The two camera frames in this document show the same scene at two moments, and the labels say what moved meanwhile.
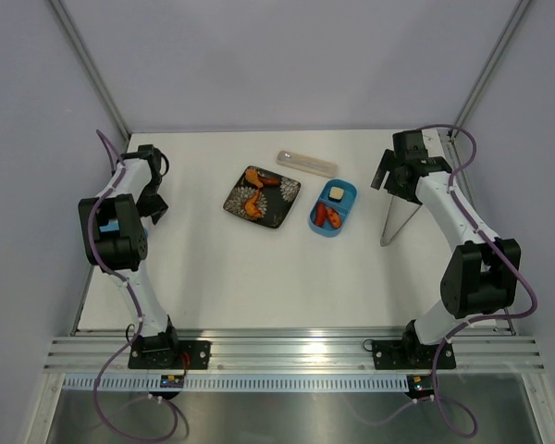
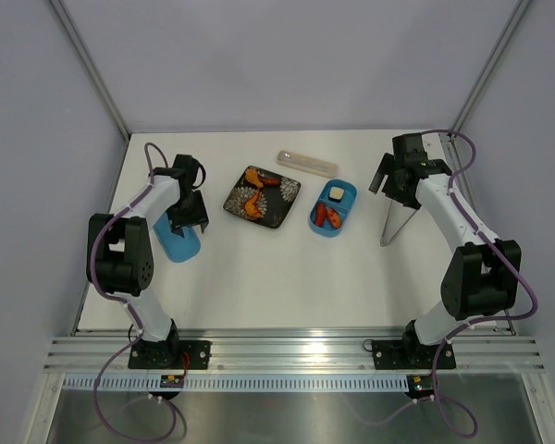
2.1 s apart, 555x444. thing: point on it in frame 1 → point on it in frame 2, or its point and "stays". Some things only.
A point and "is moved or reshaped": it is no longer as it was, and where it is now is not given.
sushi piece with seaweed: x=336 y=192 stays
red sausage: x=320 y=214 stays
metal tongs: x=400 y=212 stays
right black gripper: x=389 y=164 stays
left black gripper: x=155 y=210 → x=197 y=217
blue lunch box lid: x=113 y=225 is moved or reshaped
